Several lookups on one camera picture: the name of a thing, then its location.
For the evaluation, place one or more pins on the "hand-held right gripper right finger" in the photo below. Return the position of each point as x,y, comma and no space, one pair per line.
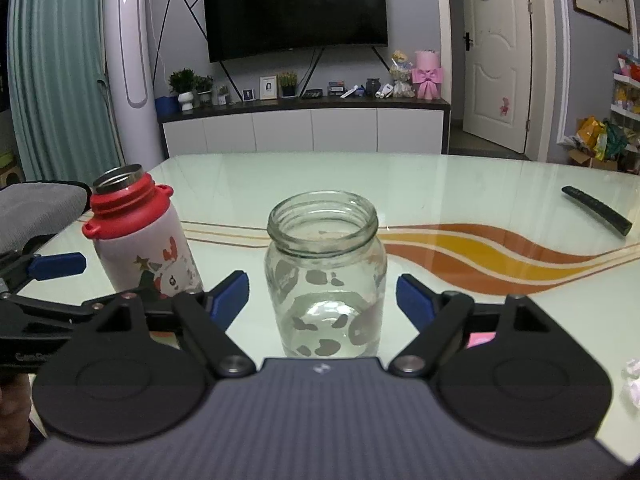
415,302

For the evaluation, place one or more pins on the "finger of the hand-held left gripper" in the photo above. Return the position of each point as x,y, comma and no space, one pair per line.
45,312
57,265

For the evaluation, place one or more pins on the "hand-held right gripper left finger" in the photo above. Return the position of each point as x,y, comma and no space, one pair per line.
230,300

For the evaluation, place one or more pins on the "red and white thermos bottle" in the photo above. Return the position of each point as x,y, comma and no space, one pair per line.
145,240

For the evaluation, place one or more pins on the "glass jar with grey spots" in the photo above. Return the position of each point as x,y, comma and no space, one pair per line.
325,270

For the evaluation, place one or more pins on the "person's left forearm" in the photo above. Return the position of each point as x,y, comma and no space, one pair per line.
12,405

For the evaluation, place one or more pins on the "grey chair cushion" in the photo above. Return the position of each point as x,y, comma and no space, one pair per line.
35,210

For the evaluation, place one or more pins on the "small beige green box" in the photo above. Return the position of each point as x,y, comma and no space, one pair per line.
10,170

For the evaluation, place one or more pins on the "white tv cabinet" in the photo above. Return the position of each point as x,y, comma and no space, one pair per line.
300,127

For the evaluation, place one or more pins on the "green curtain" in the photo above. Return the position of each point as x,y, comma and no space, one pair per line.
55,75

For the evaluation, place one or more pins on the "blue bin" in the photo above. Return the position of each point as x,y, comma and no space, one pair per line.
166,105

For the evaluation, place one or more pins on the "black remote control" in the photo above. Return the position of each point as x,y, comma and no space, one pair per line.
595,210

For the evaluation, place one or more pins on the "tiny potted plant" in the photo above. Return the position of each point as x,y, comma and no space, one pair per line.
223,96

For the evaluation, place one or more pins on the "small green potted plant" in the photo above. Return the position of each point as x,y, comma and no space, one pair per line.
204,89

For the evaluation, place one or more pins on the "white small bottles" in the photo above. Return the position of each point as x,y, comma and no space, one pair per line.
385,91

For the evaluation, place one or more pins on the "pink pig sticker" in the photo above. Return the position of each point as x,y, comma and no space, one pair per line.
504,106

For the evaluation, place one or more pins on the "green plant in white pot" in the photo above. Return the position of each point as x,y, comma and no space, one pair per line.
182,87

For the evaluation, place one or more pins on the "white tower air conditioner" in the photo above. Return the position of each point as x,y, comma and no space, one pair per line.
130,60

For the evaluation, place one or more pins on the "white handheld device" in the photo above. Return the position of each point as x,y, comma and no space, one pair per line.
351,92

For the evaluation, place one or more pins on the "dark vase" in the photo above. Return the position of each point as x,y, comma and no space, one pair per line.
373,86

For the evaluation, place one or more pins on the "black calculator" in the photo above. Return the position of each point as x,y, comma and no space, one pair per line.
312,93

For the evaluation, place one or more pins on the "cardboard box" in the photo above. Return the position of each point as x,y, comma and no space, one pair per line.
585,159

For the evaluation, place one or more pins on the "yellow-green plant in dark pot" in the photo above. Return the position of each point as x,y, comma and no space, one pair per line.
287,82

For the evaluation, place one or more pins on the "pink gift box with bow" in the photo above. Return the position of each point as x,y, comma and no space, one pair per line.
427,76

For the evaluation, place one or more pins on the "flower bouquet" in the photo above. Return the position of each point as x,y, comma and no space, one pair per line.
401,75

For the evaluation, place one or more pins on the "small stack of books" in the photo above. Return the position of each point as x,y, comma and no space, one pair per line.
336,87

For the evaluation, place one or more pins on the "crumpled white tissue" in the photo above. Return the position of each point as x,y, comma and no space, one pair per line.
632,385

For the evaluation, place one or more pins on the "pile of snack bags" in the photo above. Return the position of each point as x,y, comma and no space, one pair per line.
605,137

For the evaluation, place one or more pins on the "white door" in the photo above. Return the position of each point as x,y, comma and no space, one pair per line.
497,60

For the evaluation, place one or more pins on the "black curved television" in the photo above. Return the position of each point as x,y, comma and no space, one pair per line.
295,10

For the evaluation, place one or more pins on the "white shelf rack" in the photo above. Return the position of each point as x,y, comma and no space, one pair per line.
627,90

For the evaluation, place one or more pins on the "small dark photo frame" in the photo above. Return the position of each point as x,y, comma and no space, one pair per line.
248,95

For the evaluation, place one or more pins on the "white photo frame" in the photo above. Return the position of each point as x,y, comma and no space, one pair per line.
268,88

